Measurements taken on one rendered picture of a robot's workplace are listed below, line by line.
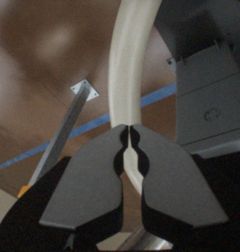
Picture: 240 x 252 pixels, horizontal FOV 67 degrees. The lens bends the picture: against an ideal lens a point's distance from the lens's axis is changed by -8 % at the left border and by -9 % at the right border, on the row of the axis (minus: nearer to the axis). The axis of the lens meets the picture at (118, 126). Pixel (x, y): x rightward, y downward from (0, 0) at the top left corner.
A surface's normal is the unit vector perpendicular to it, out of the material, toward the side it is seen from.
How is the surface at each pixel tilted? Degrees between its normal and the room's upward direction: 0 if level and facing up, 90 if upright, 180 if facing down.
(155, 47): 0
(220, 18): 0
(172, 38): 0
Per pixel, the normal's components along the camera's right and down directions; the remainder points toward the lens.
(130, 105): 0.31, 0.43
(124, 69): -0.14, 0.45
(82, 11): -0.21, 0.72
